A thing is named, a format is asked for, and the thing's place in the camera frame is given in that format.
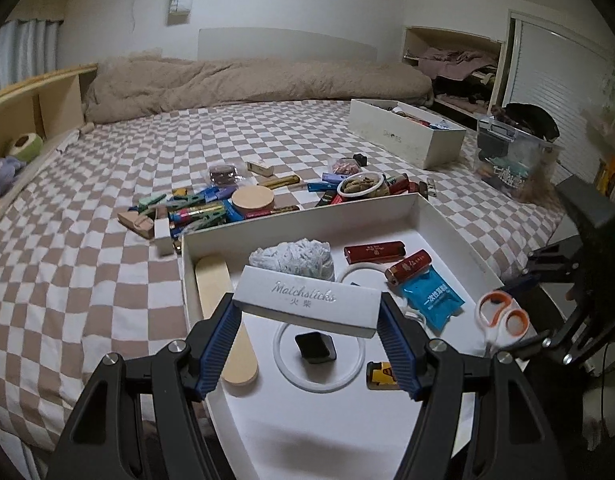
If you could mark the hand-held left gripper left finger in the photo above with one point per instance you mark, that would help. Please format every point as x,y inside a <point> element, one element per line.
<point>215,355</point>

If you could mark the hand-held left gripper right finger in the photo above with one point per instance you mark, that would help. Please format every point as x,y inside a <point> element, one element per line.
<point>400,350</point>

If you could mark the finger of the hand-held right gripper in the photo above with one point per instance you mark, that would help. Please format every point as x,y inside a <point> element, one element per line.
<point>577,332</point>
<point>547,265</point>

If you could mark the yellow black lighter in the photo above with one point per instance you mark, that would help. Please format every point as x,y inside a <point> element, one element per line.
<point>382,375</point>

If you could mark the wooden stick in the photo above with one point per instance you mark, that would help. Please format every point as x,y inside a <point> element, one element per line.
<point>212,280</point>

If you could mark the orange white scissors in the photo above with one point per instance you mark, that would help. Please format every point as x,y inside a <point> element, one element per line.
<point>492,332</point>

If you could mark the white rectangular box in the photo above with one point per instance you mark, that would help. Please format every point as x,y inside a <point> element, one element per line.
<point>307,300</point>

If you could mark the white shallow box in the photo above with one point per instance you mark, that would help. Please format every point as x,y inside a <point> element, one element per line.
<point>312,430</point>

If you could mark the blue sachet packet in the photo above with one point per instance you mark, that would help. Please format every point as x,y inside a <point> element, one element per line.
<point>432,300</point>

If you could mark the small black rounded case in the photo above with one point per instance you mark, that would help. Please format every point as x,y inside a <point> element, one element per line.
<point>315,347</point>

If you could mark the clear plastic storage bin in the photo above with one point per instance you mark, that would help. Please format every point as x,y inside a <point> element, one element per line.
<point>512,160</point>

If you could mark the dark red lighter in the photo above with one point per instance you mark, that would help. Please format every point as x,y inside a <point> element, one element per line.
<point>372,253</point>

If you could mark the dark furry cloth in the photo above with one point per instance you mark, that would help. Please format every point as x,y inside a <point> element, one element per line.
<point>527,117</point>

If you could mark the crumpled white tissue ball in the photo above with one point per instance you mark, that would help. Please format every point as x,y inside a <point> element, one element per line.
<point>292,257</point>

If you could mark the small white box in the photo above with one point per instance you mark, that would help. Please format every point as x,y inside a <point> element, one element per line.
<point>163,235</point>

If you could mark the checkered bed sheet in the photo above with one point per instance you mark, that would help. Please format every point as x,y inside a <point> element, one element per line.
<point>112,260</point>

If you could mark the white window blind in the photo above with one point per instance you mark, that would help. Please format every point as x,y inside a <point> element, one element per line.
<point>552,70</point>

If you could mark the brown wooden piece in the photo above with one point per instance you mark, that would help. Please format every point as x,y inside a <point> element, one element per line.
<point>137,225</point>

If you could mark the red gold lighter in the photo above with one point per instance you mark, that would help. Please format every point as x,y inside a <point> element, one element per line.
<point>270,213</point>

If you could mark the round wooden lid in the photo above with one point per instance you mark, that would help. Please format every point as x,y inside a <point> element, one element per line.
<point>252,198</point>

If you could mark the teal clothespin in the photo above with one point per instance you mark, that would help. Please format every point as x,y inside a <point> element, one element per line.
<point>150,201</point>

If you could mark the brown tape roll in bag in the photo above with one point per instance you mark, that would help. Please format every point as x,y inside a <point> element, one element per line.
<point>225,174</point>

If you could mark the purple lighter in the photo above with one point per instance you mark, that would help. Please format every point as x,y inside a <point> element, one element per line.
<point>333,178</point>

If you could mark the slim gold lighter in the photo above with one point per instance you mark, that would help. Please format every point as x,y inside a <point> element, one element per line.
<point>280,181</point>

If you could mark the white shoe box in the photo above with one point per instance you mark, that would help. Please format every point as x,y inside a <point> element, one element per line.
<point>412,135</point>

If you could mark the pink beads bag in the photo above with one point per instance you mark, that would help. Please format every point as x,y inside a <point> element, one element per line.
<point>343,166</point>

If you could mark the small cream box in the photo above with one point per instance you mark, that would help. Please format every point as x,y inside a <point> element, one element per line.
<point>260,167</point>

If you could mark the small black cube box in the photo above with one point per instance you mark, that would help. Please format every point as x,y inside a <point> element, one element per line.
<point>361,158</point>

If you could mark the pink clothes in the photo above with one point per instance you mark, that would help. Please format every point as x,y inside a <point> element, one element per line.
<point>452,60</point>

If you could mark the beige duvet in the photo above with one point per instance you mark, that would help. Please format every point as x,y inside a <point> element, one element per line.
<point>237,85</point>

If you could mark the purple plush toy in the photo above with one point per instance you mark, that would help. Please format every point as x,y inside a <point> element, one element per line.
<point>4,172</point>

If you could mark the green tape roll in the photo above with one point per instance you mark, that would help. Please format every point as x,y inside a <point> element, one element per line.
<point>24,147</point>

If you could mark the wooden bedside shelf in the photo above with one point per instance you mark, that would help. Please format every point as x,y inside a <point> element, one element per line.
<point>52,100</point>

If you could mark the white headboard panel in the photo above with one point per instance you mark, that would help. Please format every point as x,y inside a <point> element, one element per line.
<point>287,42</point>

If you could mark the pale curtain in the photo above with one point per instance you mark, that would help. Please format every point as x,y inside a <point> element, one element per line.
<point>17,55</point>

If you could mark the beige curtain valance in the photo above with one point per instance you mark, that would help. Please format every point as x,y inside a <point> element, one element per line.
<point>37,2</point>

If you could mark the wall niche shelf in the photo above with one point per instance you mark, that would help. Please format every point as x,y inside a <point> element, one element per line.
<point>410,40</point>

